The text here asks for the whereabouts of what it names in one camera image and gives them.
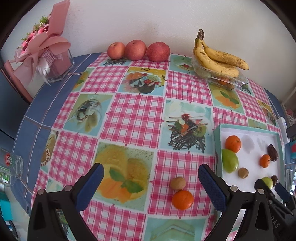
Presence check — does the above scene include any large green mango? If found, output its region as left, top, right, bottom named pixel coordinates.
left=221, top=149, right=239, bottom=173

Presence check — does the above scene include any black power adapter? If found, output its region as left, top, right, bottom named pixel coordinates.
left=286, top=124, right=296, bottom=138

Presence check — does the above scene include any white power strip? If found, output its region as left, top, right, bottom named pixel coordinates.
left=277, top=117, right=290, bottom=145

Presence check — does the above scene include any red apple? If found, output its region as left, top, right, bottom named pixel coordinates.
left=147, top=42, right=171, bottom=62
left=125, top=40, right=147, bottom=61
left=107, top=42, right=125, bottom=60

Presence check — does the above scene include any teal white tray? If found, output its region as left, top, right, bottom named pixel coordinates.
left=213, top=124, right=285, bottom=192

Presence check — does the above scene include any yellow banana bunch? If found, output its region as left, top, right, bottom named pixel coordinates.
left=193, top=29, right=249, bottom=78

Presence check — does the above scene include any blue tablecloth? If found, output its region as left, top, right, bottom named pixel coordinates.
left=11, top=53, right=103, bottom=214

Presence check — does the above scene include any clear vase pink filling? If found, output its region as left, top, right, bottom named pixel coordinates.
left=37, top=48, right=74, bottom=85

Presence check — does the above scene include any clear plastic fruit container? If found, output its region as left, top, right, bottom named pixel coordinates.
left=191, top=56, right=247, bottom=90

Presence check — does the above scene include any orange tangerine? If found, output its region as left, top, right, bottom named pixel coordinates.
left=225, top=135, right=242, bottom=153
left=171, top=190, right=194, bottom=210
left=259, top=154, right=271, bottom=168

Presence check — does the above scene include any dark wrinkled avocado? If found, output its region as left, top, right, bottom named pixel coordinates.
left=267, top=144, right=278, bottom=162

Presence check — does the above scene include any small dark avocado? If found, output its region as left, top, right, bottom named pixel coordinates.
left=271, top=175, right=278, bottom=187

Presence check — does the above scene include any pink paper flower bouquet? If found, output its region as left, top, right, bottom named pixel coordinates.
left=11, top=1, right=71, bottom=86

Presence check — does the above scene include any small brown kiwi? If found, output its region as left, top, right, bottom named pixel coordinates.
left=238, top=167, right=249, bottom=179

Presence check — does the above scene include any glass mug with logo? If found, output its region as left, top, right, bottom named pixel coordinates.
left=1, top=148, right=23, bottom=187

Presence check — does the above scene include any brown kiwi fruit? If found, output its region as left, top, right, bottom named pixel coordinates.
left=170, top=177, right=186, bottom=190

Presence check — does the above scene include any pink checkered tablecloth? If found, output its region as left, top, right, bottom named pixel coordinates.
left=34, top=53, right=283, bottom=240

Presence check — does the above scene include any red chair back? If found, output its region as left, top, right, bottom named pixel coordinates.
left=1, top=60, right=33, bottom=104

